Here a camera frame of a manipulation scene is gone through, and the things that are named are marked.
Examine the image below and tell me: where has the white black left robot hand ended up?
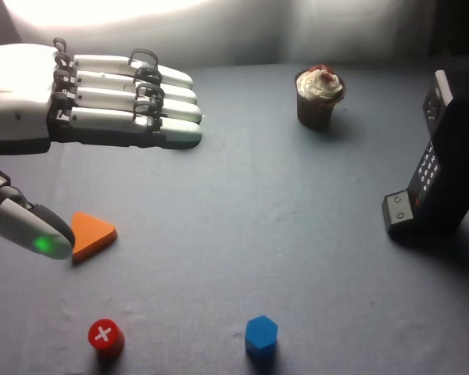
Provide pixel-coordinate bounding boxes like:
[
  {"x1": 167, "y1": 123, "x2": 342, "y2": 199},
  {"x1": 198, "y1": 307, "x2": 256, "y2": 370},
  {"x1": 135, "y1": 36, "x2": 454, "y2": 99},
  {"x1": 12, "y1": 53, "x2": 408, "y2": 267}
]
[{"x1": 0, "y1": 37, "x2": 204, "y2": 261}]

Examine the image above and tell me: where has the black toy phone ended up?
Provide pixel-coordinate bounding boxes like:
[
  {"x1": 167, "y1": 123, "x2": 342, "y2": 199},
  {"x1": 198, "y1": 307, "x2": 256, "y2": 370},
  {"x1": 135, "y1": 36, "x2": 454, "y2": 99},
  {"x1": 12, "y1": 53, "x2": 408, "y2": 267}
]
[{"x1": 381, "y1": 70, "x2": 469, "y2": 240}]

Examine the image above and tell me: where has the orange triangle block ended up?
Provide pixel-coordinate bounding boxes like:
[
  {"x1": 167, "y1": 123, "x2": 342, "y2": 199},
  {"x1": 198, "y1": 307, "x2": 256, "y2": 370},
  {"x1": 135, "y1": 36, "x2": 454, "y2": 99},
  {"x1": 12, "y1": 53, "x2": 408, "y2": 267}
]
[{"x1": 70, "y1": 211, "x2": 118, "y2": 263}]

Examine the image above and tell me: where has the white backdrop curtain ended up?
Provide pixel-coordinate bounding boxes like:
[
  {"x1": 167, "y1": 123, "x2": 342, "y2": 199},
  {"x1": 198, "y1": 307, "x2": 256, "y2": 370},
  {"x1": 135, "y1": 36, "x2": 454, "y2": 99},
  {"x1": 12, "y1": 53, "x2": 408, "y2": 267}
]
[{"x1": 0, "y1": 0, "x2": 435, "y2": 73}]

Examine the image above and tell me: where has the red cylinder with white cross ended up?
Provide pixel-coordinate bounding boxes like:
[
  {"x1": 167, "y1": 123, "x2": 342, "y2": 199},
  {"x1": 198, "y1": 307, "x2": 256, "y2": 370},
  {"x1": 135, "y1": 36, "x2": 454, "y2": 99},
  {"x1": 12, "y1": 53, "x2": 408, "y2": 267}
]
[{"x1": 88, "y1": 318, "x2": 125, "y2": 359}]

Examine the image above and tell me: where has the grey table cloth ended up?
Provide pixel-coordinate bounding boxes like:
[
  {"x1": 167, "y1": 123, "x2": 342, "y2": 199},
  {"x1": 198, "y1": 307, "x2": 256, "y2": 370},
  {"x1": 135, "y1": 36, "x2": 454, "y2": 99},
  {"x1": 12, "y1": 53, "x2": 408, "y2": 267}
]
[{"x1": 0, "y1": 60, "x2": 469, "y2": 375}]

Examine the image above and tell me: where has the toy cupcake with white cream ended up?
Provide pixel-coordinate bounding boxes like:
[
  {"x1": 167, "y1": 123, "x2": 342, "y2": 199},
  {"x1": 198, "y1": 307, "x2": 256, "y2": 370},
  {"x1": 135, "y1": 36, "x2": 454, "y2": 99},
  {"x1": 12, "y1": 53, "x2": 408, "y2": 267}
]
[{"x1": 295, "y1": 64, "x2": 347, "y2": 130}]

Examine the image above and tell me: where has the blue hexagon block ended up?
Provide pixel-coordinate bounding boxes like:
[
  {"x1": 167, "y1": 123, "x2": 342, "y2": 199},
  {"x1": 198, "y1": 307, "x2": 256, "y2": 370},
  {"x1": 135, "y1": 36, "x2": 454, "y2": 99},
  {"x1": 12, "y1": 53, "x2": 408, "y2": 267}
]
[{"x1": 245, "y1": 315, "x2": 279, "y2": 359}]

